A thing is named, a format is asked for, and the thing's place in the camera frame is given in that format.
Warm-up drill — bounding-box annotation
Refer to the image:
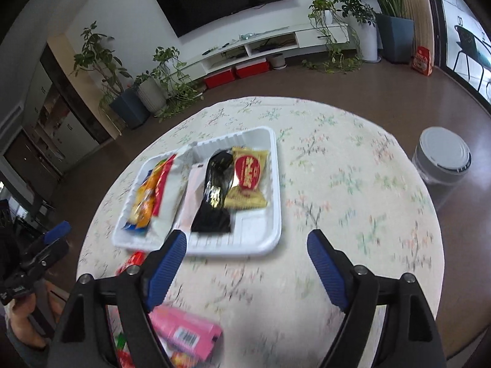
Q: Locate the plant in white ribbed pot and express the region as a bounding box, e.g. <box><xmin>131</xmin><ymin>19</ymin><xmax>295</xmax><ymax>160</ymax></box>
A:
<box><xmin>133</xmin><ymin>71</ymin><xmax>167</xmax><ymax>115</ymax></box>

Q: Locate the bushy plant in white pot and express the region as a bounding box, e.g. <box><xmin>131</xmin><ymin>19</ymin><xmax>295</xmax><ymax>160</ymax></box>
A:
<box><xmin>338</xmin><ymin>0</ymin><xmax>381</xmax><ymax>62</ymax></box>

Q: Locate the red snack bag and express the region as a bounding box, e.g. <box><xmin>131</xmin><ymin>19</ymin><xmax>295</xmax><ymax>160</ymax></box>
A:
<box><xmin>116</xmin><ymin>251</ymin><xmax>149</xmax><ymax>277</ymax></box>

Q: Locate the blue and yellow cake packet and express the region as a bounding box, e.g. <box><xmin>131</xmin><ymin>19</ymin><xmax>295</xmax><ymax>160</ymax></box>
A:
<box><xmin>122</xmin><ymin>156</ymin><xmax>170</xmax><ymax>234</ymax></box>

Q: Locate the black snack packet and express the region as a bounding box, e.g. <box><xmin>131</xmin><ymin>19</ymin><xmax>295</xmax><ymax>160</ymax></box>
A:
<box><xmin>191</xmin><ymin>150</ymin><xmax>236</xmax><ymax>235</ymax></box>

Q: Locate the white wall cabinet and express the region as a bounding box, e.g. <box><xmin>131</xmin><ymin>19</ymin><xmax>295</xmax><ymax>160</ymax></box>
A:
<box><xmin>0</xmin><ymin>69</ymin><xmax>101</xmax><ymax>185</ymax></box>

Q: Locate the red storage box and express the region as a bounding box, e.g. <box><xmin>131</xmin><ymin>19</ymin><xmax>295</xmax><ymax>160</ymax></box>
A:
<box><xmin>203</xmin><ymin>66</ymin><xmax>236</xmax><ymax>90</ymax></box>
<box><xmin>235</xmin><ymin>60</ymin><xmax>270</xmax><ymax>79</ymax></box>

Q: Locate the white plastic tray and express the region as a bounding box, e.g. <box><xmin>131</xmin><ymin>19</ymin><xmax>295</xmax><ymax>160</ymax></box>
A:
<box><xmin>111</xmin><ymin>126</ymin><xmax>283</xmax><ymax>257</ymax></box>

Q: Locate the white and red snack packet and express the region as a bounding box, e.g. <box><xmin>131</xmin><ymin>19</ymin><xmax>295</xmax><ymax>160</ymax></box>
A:
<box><xmin>151</xmin><ymin>146</ymin><xmax>193</xmax><ymax>239</ymax></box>

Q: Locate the person's left forearm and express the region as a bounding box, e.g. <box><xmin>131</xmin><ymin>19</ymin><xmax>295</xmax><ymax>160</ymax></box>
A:
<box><xmin>4</xmin><ymin>333</ymin><xmax>52</xmax><ymax>368</ymax></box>

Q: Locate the small red snack packet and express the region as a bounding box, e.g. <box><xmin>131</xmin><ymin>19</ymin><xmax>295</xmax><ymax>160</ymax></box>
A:
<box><xmin>115</xmin><ymin>349</ymin><xmax>135</xmax><ymax>368</ymax></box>

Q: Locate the trailing vine plant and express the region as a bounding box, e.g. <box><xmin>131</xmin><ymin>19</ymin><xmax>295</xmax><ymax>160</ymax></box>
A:
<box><xmin>303</xmin><ymin>0</ymin><xmax>363</xmax><ymax>73</ymax></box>
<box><xmin>153</xmin><ymin>46</ymin><xmax>205</xmax><ymax>120</ymax></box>

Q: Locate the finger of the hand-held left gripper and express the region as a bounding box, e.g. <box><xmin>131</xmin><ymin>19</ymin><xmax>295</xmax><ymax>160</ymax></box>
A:
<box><xmin>20</xmin><ymin>238</ymin><xmax>71</xmax><ymax>277</ymax></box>
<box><xmin>36</xmin><ymin>220</ymin><xmax>72</xmax><ymax>248</ymax></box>

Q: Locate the person's left hand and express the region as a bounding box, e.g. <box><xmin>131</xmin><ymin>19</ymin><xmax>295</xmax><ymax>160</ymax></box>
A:
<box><xmin>5</xmin><ymin>280</ymin><xmax>64</xmax><ymax>350</ymax></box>

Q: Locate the panda print snack bag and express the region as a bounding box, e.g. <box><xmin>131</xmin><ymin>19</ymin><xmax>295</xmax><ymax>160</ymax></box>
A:
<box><xmin>169</xmin><ymin>347</ymin><xmax>202</xmax><ymax>368</ymax></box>

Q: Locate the leafy tree in dark planter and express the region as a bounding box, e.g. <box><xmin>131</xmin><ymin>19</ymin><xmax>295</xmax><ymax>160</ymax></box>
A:
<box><xmin>71</xmin><ymin>21</ymin><xmax>151</xmax><ymax>130</ymax></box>

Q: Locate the white television cabinet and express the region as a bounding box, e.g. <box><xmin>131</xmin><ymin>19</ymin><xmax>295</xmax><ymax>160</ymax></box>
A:
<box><xmin>178</xmin><ymin>23</ymin><xmax>350</xmax><ymax>82</ymax></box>

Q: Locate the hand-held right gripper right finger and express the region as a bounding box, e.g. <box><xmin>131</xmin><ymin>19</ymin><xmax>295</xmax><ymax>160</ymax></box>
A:
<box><xmin>307</xmin><ymin>229</ymin><xmax>447</xmax><ymax>368</ymax></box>

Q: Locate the black sliding door frame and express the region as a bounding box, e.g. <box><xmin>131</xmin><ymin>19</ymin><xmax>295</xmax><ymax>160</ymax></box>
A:
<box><xmin>420</xmin><ymin>0</ymin><xmax>491</xmax><ymax>113</ymax></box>

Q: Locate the yellow and red snack packet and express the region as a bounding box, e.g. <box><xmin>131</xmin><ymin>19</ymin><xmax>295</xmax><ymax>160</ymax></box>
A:
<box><xmin>223</xmin><ymin>146</ymin><xmax>270</xmax><ymax>210</ymax></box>

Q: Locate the large-leaf plant in dark planter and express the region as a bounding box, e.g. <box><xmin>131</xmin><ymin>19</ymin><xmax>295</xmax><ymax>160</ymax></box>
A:
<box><xmin>341</xmin><ymin>0</ymin><xmax>416</xmax><ymax>64</ymax></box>

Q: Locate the black balcony chair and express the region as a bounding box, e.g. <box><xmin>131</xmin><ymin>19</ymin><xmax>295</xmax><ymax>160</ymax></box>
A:
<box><xmin>454</xmin><ymin>25</ymin><xmax>491</xmax><ymax>85</ymax></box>

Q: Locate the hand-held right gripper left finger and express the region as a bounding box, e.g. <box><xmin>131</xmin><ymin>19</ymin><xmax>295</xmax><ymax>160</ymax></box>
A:
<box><xmin>48</xmin><ymin>229</ymin><xmax>188</xmax><ymax>368</ymax></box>

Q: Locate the pale pink snack packet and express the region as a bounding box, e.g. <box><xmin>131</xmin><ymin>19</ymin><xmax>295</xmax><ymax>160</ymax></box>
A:
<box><xmin>177</xmin><ymin>162</ymin><xmax>208</xmax><ymax>235</ymax></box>

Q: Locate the beige curtain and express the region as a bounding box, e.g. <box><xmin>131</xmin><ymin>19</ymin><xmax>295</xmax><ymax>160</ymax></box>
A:
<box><xmin>395</xmin><ymin>0</ymin><xmax>439</xmax><ymax>66</ymax></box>

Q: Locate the grey trash can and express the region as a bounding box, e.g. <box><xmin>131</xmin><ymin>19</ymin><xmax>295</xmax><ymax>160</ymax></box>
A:
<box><xmin>412</xmin><ymin>126</ymin><xmax>472</xmax><ymax>210</ymax></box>

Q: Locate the red paper bag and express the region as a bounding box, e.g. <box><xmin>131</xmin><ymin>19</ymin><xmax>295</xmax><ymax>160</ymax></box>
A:
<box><xmin>412</xmin><ymin>46</ymin><xmax>433</xmax><ymax>76</ymax></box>

